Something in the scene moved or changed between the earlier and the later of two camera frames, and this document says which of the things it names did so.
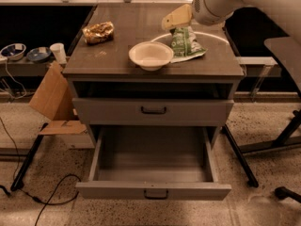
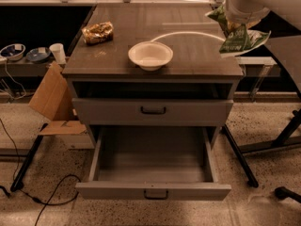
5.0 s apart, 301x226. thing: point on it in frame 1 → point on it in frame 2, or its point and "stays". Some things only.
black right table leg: [250, 176] stays
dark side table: [287, 51] stays
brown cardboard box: [54, 99] stays
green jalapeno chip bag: [184, 44] → [238, 38]
